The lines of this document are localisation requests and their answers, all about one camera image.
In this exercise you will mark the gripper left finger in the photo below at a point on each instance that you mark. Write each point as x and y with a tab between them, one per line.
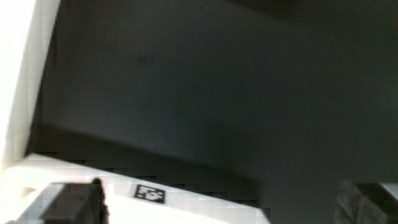
78	207

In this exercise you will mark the white U-shaped obstacle fence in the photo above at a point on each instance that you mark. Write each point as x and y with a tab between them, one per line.
28	22

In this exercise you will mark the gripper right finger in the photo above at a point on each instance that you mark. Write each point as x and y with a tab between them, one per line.
367	203

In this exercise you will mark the white square tabletop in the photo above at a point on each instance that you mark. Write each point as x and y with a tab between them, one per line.
143	202

